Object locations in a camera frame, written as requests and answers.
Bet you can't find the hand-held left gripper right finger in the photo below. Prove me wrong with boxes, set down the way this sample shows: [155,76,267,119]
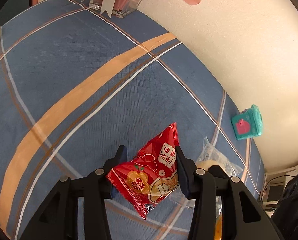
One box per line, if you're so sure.
[175,145,286,240]

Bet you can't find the teal toy box pink hearts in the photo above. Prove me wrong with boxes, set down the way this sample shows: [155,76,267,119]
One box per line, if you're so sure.
[231,104,264,140]

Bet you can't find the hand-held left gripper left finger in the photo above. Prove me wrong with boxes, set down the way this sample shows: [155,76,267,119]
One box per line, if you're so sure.
[19,144,129,240]

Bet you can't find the yellow cake packet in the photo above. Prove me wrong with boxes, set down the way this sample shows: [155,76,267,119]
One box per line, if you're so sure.
[215,214,223,240]

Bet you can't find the red candy packet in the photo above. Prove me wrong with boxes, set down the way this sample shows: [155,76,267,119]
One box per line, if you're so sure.
[106,122,182,221]

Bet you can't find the clear square vase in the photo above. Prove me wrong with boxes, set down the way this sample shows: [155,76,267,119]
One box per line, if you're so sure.
[80,0,139,18]

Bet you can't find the clear-wrapped cream bun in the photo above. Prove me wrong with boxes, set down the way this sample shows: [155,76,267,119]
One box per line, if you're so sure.
[170,136,243,209]

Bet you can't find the white wooden furniture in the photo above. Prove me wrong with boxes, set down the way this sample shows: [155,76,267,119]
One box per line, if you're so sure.
[260,159,298,205]

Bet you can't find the blue plaid tablecloth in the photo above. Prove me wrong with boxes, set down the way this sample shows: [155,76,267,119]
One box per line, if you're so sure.
[0,0,266,240]

